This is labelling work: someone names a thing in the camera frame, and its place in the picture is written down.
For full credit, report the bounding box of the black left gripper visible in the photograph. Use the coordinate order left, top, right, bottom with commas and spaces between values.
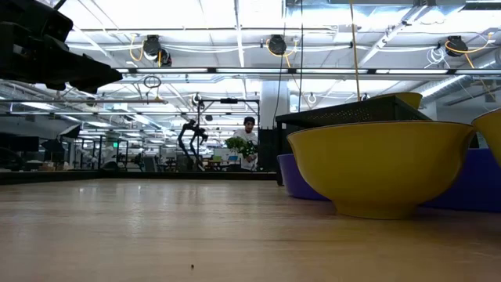
0, 0, 123, 95

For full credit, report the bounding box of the blue mini bowl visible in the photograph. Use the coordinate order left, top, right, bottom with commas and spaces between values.
421, 147, 501, 214
276, 153, 333, 202

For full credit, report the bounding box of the yellow patterned mini bowl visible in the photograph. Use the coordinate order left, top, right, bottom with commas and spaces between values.
369, 92, 424, 110
471, 108, 501, 168
287, 120, 477, 220

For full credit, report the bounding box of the long ceiling light strip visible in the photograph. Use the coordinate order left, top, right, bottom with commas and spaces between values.
115, 67, 501, 76

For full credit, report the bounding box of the leafy green plant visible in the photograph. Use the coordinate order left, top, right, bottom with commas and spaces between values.
225, 136, 258, 160

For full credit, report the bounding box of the person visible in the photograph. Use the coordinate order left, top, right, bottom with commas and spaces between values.
233, 116, 259, 172

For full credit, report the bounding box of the black cabinet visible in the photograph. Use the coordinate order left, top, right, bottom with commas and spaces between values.
258, 128, 279, 172

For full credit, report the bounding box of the black perforated metal shelf riser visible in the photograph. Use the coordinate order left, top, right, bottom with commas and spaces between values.
275, 96, 481, 187

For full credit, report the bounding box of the black ceiling cable reel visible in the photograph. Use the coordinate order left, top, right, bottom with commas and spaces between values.
142, 34, 173, 67
267, 34, 288, 56
445, 34, 469, 58

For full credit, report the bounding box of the black aluminium table frame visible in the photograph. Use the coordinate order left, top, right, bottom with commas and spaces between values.
0, 170, 278, 186

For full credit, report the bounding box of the distant black station frame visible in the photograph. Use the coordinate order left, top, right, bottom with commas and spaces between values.
196, 97, 261, 173

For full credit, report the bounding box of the thin black hanging cable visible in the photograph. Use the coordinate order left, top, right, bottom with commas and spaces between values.
297, 0, 305, 113

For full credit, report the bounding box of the yellow hanging cable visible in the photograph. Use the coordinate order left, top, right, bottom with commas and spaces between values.
349, 0, 362, 102

